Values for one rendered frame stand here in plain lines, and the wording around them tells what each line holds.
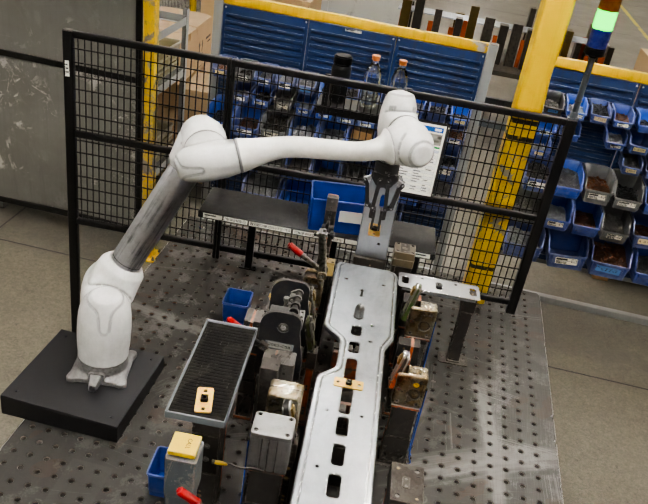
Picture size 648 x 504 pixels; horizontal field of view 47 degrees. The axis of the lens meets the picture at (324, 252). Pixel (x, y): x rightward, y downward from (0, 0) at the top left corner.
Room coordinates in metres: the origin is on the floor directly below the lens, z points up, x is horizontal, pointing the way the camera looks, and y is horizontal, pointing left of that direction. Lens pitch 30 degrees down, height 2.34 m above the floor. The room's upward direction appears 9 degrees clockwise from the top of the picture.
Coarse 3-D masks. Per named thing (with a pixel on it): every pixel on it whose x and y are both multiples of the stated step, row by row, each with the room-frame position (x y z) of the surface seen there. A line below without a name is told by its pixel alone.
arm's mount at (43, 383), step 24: (72, 336) 1.94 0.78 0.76; (48, 360) 1.79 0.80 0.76; (72, 360) 1.82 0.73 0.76; (144, 360) 1.88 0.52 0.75; (24, 384) 1.67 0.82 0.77; (48, 384) 1.69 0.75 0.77; (72, 384) 1.71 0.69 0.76; (144, 384) 1.77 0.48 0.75; (24, 408) 1.60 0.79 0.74; (48, 408) 1.59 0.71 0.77; (72, 408) 1.61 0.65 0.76; (96, 408) 1.62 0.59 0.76; (120, 408) 1.64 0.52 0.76; (96, 432) 1.57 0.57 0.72; (120, 432) 1.59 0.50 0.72
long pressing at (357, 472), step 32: (352, 288) 2.13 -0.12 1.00; (384, 288) 2.17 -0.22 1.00; (352, 320) 1.94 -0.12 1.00; (384, 320) 1.97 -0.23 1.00; (384, 352) 1.82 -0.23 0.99; (320, 384) 1.61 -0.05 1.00; (320, 416) 1.48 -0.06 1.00; (352, 416) 1.50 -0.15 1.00; (320, 448) 1.37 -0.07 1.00; (352, 448) 1.39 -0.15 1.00; (320, 480) 1.27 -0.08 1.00; (352, 480) 1.28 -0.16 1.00
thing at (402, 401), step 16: (416, 368) 1.70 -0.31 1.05; (400, 384) 1.66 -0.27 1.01; (416, 384) 1.66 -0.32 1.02; (400, 400) 1.66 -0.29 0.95; (416, 400) 1.66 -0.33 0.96; (400, 416) 1.66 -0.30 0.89; (384, 432) 1.68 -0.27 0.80; (400, 432) 1.66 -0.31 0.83; (384, 448) 1.66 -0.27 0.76; (400, 448) 1.66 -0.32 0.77; (384, 464) 1.65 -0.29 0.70
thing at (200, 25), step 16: (192, 16) 5.23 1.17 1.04; (208, 16) 5.30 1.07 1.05; (176, 32) 4.76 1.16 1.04; (192, 32) 4.84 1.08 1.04; (208, 32) 5.26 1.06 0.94; (192, 48) 4.85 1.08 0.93; (208, 48) 5.29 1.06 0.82; (192, 64) 4.87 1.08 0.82; (208, 64) 5.17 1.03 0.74; (192, 80) 4.77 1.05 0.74; (208, 80) 4.83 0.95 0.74; (160, 96) 5.00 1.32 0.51; (160, 112) 4.88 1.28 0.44; (176, 112) 4.93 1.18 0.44; (192, 112) 4.57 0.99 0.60; (176, 128) 4.64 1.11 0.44
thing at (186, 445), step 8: (176, 432) 1.18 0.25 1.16; (176, 440) 1.16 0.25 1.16; (184, 440) 1.16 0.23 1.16; (192, 440) 1.17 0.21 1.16; (200, 440) 1.17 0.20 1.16; (168, 448) 1.13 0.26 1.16; (176, 448) 1.14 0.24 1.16; (184, 448) 1.14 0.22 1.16; (192, 448) 1.14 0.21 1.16; (184, 456) 1.13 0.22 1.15; (192, 456) 1.13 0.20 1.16
